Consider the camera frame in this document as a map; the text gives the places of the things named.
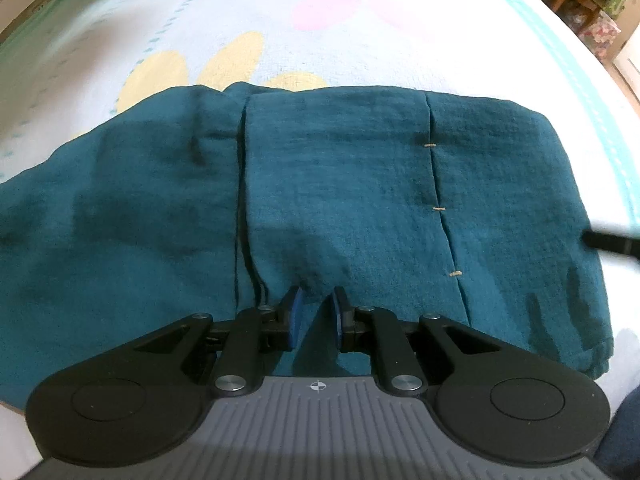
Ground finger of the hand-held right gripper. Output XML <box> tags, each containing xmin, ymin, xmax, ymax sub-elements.
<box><xmin>584</xmin><ymin>229</ymin><xmax>640</xmax><ymax>260</ymax></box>

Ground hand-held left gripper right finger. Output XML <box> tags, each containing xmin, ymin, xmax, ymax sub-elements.
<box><xmin>320</xmin><ymin>286</ymin><xmax>506</xmax><ymax>395</ymax></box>

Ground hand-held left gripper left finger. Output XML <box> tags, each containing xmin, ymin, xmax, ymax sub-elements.
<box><xmin>132</xmin><ymin>285</ymin><xmax>304</xmax><ymax>395</ymax></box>

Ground teal pants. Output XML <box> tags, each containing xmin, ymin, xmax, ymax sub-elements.
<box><xmin>0</xmin><ymin>84</ymin><xmax>615</xmax><ymax>411</ymax></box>

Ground person's right leg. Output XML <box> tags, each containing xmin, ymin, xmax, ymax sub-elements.
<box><xmin>594</xmin><ymin>395</ymin><xmax>640</xmax><ymax>480</ymax></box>

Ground floral box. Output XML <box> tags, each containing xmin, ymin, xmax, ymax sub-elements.
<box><xmin>580</xmin><ymin>10</ymin><xmax>627</xmax><ymax>63</ymax></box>

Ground floral bed sheet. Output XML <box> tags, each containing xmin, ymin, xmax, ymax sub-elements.
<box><xmin>0</xmin><ymin>0</ymin><xmax>640</xmax><ymax>466</ymax></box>

